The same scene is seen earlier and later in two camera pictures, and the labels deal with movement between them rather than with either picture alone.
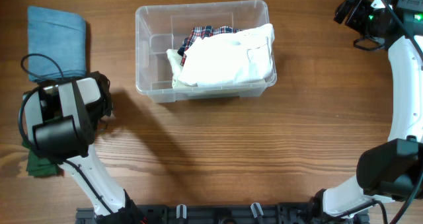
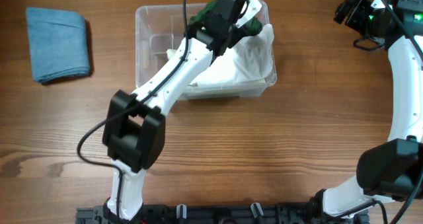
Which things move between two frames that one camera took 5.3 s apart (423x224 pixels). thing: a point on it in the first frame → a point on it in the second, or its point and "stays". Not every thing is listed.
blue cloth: (60, 35) stays
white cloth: (226, 58) stays
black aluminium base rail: (218, 214) stays
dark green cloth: (38, 166) → (247, 26)
